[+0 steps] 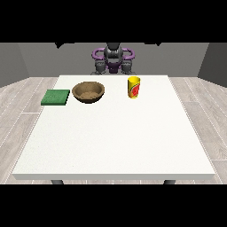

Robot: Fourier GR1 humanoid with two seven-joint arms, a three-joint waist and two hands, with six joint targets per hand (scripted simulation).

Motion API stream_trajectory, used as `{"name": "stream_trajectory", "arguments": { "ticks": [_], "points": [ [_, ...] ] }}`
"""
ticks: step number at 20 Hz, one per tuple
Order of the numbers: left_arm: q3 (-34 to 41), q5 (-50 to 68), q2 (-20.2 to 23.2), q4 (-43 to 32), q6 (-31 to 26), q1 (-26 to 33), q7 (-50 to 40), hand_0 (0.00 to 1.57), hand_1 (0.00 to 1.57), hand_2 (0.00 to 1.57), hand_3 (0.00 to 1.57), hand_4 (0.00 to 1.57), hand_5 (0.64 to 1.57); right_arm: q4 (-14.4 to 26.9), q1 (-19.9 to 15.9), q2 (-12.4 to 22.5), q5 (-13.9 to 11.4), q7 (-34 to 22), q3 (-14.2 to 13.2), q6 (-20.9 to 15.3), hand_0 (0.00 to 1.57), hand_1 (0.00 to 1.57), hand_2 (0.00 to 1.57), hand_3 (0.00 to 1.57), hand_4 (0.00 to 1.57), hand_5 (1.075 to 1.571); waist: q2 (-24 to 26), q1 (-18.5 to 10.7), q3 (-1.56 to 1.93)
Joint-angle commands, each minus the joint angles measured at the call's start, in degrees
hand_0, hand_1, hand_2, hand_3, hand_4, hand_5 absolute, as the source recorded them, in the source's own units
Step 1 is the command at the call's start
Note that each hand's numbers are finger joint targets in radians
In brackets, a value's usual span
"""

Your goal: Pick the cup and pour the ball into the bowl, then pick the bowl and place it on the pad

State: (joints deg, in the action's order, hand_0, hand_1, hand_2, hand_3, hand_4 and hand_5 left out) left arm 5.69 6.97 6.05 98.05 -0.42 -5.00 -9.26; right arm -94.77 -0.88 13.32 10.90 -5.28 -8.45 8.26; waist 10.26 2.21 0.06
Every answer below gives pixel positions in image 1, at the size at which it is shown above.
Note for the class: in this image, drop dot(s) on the dark table leg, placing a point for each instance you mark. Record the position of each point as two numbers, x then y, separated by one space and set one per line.
57 182
169 182

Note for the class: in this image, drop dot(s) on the green square pad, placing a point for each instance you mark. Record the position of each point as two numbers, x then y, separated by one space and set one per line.
55 97

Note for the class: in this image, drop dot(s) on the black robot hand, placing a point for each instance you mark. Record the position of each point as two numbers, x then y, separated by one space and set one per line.
156 43
60 45

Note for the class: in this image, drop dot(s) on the brown wooden bowl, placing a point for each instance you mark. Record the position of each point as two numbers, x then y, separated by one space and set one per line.
88 92

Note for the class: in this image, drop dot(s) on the yellow cup with melon print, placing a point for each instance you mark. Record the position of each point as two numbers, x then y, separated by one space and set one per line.
133 87

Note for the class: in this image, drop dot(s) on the grey robot trunk purple rings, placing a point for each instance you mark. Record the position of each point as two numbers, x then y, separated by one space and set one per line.
112 59

